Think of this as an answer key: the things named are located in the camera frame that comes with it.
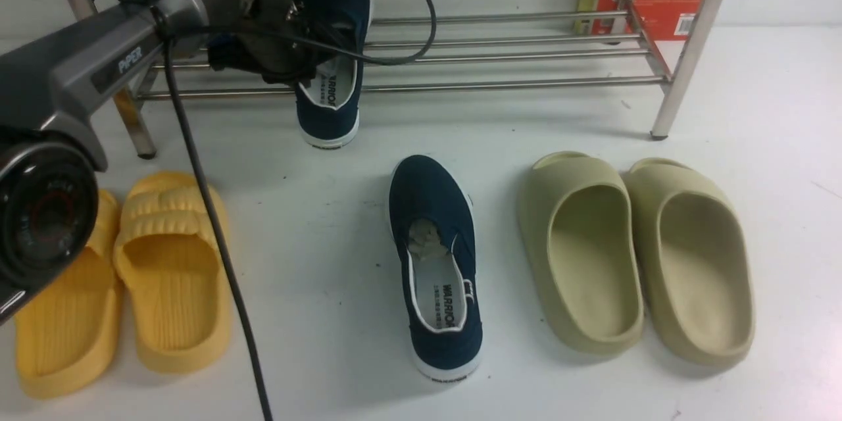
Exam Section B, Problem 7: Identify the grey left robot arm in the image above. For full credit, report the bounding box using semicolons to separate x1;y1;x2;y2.
1;0;318;322

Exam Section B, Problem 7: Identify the stainless steel shoe rack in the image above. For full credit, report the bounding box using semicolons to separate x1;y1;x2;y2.
67;0;724;160

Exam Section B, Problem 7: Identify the left olive foam slipper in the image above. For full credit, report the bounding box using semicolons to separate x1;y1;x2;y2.
517;151;645;357

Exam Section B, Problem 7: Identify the left yellow slipper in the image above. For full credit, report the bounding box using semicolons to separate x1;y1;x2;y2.
14;188;124;399

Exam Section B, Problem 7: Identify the navy canvas shoe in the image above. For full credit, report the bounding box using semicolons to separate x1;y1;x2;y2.
385;155;483;384
295;0;373;149

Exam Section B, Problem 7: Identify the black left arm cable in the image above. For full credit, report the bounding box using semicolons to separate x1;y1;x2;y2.
148;0;438;421

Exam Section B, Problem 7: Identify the right olive foam slipper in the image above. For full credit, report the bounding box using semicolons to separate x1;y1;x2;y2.
623;157;756;369

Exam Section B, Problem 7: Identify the right yellow slipper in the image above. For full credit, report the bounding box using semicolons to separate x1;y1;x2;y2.
113;171;234;375

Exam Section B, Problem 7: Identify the yellow slipper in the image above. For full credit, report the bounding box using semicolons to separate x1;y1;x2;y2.
14;188;124;399
113;171;234;375

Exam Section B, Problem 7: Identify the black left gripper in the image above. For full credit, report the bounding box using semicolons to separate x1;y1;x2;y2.
234;0;343;86

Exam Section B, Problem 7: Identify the olive foam slipper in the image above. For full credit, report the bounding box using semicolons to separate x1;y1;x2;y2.
517;151;645;357
623;157;756;369

